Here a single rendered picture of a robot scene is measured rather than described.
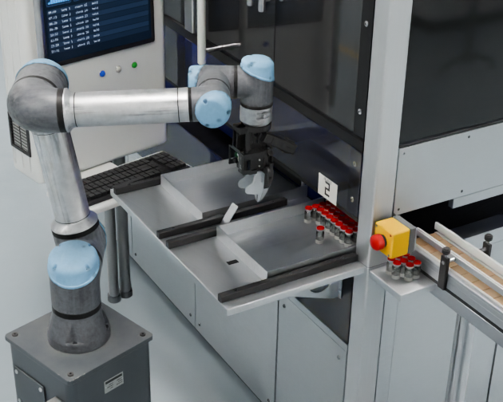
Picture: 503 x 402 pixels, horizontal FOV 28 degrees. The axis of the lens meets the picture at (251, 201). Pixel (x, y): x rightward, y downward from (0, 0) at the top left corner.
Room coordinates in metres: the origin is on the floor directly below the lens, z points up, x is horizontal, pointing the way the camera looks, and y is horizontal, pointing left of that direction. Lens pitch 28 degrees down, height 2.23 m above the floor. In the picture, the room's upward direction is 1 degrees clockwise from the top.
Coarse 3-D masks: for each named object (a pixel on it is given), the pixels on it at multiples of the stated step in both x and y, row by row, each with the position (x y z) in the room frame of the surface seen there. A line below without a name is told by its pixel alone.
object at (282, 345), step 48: (144, 240) 3.35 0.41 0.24; (480, 240) 2.35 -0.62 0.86; (192, 288) 3.00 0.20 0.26; (240, 336) 2.70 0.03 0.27; (288, 336) 2.45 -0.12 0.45; (336, 336) 2.25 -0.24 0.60; (384, 336) 2.19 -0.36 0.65; (432, 336) 2.28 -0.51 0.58; (480, 336) 2.38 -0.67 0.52; (288, 384) 2.44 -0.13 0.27; (336, 384) 2.24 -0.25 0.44; (384, 384) 2.20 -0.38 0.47; (432, 384) 2.30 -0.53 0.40; (480, 384) 2.40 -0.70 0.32
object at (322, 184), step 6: (324, 180) 2.33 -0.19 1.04; (330, 180) 2.31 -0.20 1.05; (324, 186) 2.33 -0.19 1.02; (330, 186) 2.31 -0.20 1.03; (336, 186) 2.28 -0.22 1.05; (318, 192) 2.35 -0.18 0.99; (324, 192) 2.33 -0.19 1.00; (330, 192) 2.31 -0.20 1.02; (336, 192) 2.28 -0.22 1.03; (330, 198) 2.31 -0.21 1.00; (336, 198) 2.28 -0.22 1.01
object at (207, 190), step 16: (224, 160) 2.69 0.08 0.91; (160, 176) 2.59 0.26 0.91; (176, 176) 2.61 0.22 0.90; (192, 176) 2.64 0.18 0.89; (208, 176) 2.65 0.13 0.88; (224, 176) 2.65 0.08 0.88; (240, 176) 2.65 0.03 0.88; (176, 192) 2.50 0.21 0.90; (192, 192) 2.54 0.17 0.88; (208, 192) 2.55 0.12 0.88; (224, 192) 2.55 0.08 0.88; (240, 192) 2.55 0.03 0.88; (272, 192) 2.55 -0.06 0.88; (288, 192) 2.51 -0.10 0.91; (304, 192) 2.54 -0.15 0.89; (192, 208) 2.42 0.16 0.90; (208, 208) 2.45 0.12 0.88; (224, 208) 2.40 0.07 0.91
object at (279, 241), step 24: (264, 216) 2.37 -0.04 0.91; (288, 216) 2.41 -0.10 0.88; (240, 240) 2.28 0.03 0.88; (264, 240) 2.28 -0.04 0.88; (288, 240) 2.28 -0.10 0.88; (312, 240) 2.29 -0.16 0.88; (336, 240) 2.29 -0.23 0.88; (264, 264) 2.16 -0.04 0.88; (288, 264) 2.16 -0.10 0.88; (312, 264) 2.14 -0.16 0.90
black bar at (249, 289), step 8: (344, 256) 2.18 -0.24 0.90; (352, 256) 2.18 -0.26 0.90; (320, 264) 2.14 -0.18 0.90; (328, 264) 2.14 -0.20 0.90; (336, 264) 2.16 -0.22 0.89; (344, 264) 2.17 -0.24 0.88; (288, 272) 2.10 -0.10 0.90; (296, 272) 2.10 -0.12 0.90; (304, 272) 2.11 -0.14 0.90; (312, 272) 2.12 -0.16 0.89; (320, 272) 2.13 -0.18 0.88; (264, 280) 2.06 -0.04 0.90; (272, 280) 2.06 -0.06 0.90; (280, 280) 2.07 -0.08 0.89; (288, 280) 2.08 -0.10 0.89; (240, 288) 2.02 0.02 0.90; (248, 288) 2.02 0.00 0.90; (256, 288) 2.04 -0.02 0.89; (264, 288) 2.05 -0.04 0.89; (224, 296) 1.99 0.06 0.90; (232, 296) 2.00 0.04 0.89; (240, 296) 2.01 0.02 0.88
